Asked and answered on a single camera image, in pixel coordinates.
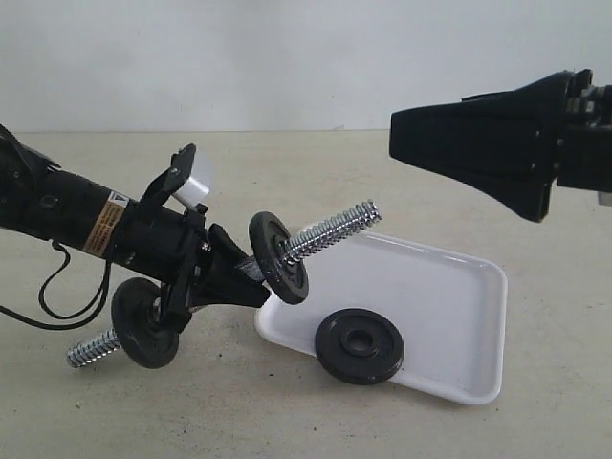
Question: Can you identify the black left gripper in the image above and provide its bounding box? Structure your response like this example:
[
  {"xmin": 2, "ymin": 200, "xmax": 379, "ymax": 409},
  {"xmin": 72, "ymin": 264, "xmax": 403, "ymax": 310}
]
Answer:
[{"xmin": 112, "ymin": 143, "xmax": 271, "ymax": 333}]

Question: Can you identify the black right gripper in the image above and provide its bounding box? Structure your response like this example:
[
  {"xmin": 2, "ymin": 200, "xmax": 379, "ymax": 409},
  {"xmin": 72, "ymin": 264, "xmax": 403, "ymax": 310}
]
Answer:
[{"xmin": 388, "ymin": 69, "xmax": 611, "ymax": 224}]

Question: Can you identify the black weight plate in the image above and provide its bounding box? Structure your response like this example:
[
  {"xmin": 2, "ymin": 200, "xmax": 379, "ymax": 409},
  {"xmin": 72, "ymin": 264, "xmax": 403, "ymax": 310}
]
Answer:
[
  {"xmin": 314, "ymin": 308, "xmax": 405, "ymax": 385},
  {"xmin": 249, "ymin": 211, "xmax": 309, "ymax": 305}
]

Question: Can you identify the chrome dumbbell bar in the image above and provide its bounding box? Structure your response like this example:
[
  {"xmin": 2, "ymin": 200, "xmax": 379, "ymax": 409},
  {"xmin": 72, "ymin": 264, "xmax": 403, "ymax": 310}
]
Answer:
[{"xmin": 66, "ymin": 201, "xmax": 382, "ymax": 368}]

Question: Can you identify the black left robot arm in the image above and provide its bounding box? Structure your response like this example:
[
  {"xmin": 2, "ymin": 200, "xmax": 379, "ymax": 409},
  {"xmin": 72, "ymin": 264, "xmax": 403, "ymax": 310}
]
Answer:
[{"xmin": 1, "ymin": 128, "xmax": 271, "ymax": 331}]

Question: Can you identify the black weight plate far end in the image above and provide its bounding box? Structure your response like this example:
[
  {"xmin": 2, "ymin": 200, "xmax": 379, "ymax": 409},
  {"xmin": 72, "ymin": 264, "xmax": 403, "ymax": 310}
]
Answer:
[{"xmin": 111, "ymin": 277, "xmax": 179, "ymax": 369}]

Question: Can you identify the white rectangular plastic tray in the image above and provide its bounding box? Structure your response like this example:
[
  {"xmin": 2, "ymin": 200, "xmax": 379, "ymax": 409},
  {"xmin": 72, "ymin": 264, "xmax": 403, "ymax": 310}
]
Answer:
[{"xmin": 254, "ymin": 232, "xmax": 508, "ymax": 405}]

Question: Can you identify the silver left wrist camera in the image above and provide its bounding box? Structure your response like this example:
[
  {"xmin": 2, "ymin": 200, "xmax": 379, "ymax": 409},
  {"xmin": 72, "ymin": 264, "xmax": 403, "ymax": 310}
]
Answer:
[{"xmin": 172, "ymin": 151, "xmax": 212, "ymax": 209}]

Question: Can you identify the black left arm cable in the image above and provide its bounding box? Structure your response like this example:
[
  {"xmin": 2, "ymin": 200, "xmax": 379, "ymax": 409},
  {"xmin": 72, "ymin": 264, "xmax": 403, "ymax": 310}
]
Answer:
[{"xmin": 0, "ymin": 242, "xmax": 114, "ymax": 331}]

